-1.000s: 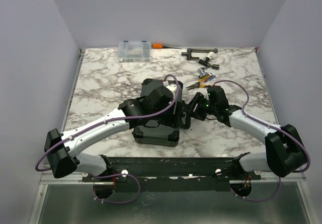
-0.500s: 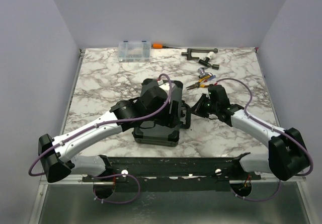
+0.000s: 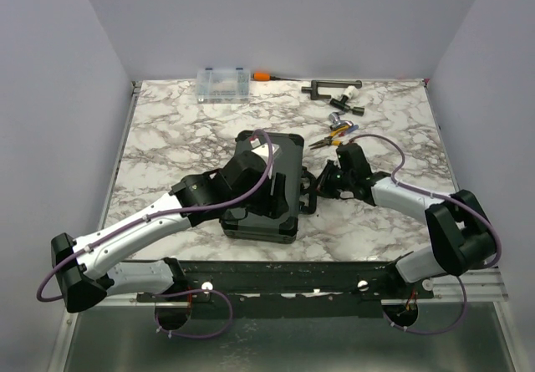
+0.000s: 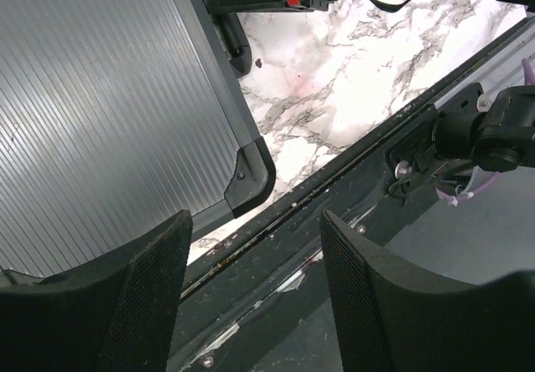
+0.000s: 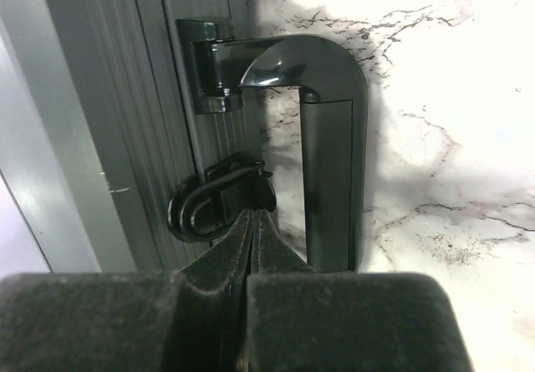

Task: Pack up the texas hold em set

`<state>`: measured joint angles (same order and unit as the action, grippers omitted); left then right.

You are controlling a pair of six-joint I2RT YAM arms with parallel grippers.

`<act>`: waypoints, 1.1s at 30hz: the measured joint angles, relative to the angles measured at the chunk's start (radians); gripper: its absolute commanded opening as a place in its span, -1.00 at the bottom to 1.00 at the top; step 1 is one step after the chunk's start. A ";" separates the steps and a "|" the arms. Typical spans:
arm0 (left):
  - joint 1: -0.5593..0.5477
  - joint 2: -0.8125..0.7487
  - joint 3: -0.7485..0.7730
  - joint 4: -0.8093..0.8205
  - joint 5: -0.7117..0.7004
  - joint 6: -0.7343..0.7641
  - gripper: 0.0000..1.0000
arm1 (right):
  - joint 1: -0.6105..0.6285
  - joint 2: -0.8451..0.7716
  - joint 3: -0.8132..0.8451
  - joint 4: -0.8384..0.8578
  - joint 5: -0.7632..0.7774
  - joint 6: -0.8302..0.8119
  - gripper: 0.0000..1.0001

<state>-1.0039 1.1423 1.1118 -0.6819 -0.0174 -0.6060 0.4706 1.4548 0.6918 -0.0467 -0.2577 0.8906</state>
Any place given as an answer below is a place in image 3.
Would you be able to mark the orange handle screwdriver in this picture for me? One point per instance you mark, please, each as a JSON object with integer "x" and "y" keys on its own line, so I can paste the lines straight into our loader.
{"x": 266, "y": 77}

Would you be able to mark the yellow black pliers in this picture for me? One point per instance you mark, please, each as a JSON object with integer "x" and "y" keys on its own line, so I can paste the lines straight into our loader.
{"x": 332, "y": 139}

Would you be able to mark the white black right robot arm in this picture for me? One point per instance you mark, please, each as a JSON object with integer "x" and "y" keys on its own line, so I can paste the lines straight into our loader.
{"x": 460, "y": 234}

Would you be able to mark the clear plastic screw box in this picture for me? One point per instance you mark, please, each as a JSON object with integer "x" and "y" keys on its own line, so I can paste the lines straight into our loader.
{"x": 222, "y": 85}

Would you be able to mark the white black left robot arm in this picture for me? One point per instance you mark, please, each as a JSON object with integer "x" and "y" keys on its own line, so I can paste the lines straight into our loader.
{"x": 90, "y": 268}

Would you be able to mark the black metal puller tool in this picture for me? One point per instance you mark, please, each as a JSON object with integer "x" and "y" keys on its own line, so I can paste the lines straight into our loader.
{"x": 316, "y": 84}

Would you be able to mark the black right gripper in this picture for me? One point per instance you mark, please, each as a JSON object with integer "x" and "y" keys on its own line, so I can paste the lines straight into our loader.
{"x": 323, "y": 186}

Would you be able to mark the aluminium rail frame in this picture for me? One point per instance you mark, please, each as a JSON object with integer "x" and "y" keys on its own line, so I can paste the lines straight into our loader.
{"x": 292, "y": 292}

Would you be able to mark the white cylinder connector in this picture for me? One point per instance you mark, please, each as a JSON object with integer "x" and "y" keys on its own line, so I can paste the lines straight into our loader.
{"x": 350, "y": 92}

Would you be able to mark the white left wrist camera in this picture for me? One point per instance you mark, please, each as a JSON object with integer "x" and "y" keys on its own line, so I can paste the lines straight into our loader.
{"x": 262, "y": 150}

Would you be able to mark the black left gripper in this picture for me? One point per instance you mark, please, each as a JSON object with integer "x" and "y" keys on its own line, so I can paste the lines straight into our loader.
{"x": 272, "y": 206}

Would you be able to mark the black T-handle tool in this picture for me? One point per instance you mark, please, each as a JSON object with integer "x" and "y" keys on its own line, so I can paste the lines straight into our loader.
{"x": 341, "y": 104}

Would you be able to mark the clear handle red screwdriver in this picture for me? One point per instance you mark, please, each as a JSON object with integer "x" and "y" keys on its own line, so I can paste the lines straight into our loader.
{"x": 349, "y": 129}

